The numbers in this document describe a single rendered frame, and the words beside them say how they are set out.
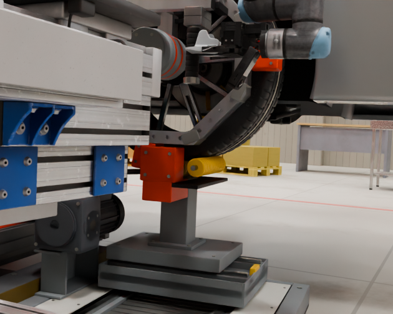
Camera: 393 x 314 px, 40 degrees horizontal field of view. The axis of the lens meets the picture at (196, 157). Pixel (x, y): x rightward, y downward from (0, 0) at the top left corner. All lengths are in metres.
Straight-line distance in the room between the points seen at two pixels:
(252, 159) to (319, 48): 6.52
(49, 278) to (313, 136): 7.91
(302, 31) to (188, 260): 0.81
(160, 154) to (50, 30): 1.13
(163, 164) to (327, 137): 7.79
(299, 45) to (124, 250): 0.91
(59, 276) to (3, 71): 1.31
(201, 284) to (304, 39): 0.82
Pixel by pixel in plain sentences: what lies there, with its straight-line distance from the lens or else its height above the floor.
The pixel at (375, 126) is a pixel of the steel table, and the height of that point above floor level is 0.78.
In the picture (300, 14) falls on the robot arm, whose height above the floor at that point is 0.92.
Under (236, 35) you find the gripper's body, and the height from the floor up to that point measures 0.87.
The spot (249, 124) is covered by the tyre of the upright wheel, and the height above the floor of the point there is 0.65.
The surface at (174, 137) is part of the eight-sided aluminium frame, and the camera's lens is 1.68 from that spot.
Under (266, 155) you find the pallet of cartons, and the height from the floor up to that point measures 0.31.
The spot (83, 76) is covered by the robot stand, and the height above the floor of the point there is 0.68.
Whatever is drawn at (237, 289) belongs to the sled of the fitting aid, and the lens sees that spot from 1.70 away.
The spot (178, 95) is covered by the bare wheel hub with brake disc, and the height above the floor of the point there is 0.75.
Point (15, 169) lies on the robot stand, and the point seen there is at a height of 0.56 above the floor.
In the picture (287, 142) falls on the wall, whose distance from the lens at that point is 12.15.
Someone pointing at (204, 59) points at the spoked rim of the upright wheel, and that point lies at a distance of 1.77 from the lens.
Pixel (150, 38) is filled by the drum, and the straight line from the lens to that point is 1.57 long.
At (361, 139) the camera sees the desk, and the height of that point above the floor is 0.60.
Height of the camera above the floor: 0.62
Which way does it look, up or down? 3 degrees down
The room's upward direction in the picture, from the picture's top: 3 degrees clockwise
